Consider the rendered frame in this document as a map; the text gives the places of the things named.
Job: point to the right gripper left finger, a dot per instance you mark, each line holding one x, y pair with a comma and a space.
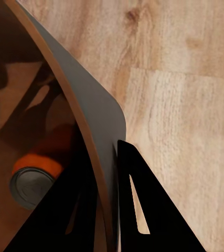
45, 229

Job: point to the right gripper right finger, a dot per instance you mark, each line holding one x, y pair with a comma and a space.
169, 232

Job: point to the can of soda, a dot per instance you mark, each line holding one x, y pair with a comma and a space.
35, 172

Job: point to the trash can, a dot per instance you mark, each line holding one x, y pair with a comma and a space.
42, 86

